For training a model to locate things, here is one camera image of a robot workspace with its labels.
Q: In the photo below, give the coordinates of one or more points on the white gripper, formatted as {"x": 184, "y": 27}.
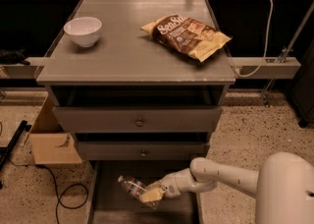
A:
{"x": 170, "y": 184}

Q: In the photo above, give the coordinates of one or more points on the clear plastic water bottle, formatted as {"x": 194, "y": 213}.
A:
{"x": 135, "y": 188}

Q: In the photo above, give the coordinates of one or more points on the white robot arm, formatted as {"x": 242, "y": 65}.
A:
{"x": 283, "y": 187}

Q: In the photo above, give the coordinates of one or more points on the round middle drawer knob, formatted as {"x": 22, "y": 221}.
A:
{"x": 143, "y": 153}

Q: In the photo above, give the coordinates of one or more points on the round drawer knob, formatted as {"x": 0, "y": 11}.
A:
{"x": 143, "y": 153}
{"x": 139, "y": 122}

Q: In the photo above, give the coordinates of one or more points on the grey open bottom drawer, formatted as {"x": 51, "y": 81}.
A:
{"x": 112, "y": 205}

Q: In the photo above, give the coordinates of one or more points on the round top drawer knob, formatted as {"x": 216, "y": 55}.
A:
{"x": 139, "y": 122}

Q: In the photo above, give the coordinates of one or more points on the grey middle drawer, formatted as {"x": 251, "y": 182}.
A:
{"x": 130, "y": 150}

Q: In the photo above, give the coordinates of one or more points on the grey drawer cabinet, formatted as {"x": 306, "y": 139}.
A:
{"x": 126, "y": 68}

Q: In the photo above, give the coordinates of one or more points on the grey top drawer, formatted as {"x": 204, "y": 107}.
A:
{"x": 122, "y": 120}

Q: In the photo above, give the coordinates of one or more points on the cardboard box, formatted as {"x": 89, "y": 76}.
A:
{"x": 50, "y": 144}

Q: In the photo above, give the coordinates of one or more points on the black metal stand leg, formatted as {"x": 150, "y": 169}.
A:
{"x": 20, "y": 134}

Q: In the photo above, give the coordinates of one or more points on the brown yellow chip bag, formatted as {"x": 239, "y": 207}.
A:
{"x": 187, "y": 36}

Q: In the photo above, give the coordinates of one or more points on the white ceramic bowl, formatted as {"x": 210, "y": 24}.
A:
{"x": 83, "y": 31}

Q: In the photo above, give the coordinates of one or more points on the black object on rail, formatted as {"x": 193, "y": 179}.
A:
{"x": 12, "y": 57}

